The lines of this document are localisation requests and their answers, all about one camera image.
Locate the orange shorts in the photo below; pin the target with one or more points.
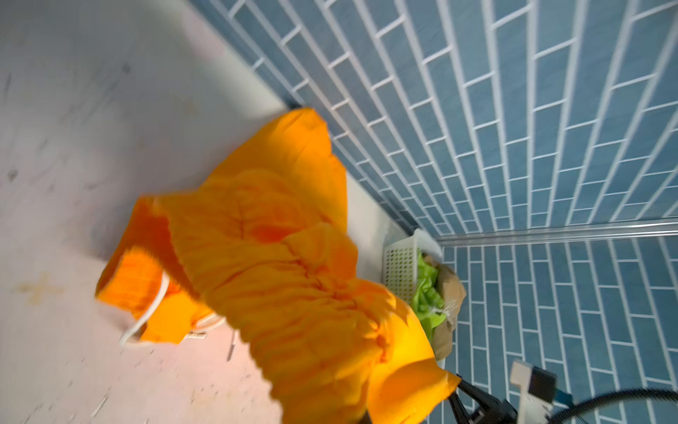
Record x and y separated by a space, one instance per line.
263 243

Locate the aluminium corner post right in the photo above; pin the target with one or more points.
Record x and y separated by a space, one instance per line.
576 233

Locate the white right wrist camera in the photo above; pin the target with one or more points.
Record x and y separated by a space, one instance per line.
537 392

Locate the white plastic laundry basket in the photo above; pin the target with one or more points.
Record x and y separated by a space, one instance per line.
400 263

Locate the tan brown shorts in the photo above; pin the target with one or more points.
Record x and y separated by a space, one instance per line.
450 288

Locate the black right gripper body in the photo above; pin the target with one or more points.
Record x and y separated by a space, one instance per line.
490 409

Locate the neon green shorts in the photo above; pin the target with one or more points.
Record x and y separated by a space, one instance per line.
427 303

